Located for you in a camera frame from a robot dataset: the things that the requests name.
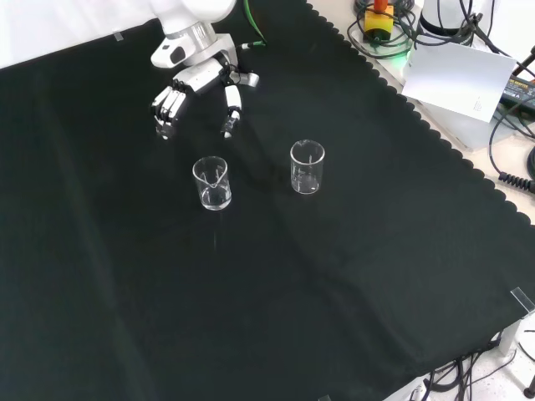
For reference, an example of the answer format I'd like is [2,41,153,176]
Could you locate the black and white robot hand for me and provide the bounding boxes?
[150,56,260,141]

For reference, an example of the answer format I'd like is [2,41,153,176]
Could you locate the clear glass beaker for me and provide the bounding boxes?
[191,155,233,211]
[289,139,326,195]

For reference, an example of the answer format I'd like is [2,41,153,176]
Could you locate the yellow stop button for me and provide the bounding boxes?
[362,0,396,45]

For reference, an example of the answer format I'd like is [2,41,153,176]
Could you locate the black bench cloth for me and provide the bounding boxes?
[0,0,535,401]

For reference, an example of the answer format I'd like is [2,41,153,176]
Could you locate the white paper sheet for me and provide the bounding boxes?
[401,40,518,124]

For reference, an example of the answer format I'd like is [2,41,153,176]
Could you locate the black power supply yellow label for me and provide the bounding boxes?
[498,74,535,110]

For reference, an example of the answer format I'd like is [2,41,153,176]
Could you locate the black slanted rod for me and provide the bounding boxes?
[512,44,535,79]

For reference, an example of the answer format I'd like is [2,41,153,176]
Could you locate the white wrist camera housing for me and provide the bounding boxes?
[150,38,190,69]

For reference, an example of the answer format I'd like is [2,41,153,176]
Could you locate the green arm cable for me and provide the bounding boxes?
[243,0,268,48]

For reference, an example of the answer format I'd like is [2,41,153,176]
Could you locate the black base cables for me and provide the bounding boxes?
[451,0,515,55]

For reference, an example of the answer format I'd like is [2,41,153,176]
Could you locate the black curved cable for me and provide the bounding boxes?
[487,98,535,176]

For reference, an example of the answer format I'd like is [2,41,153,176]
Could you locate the black coiled cable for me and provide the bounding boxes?
[497,170,535,192]

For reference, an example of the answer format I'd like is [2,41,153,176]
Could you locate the black floor cables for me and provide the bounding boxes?
[417,350,535,401]

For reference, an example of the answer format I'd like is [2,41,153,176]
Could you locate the white table bracket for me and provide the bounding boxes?
[499,312,535,356]

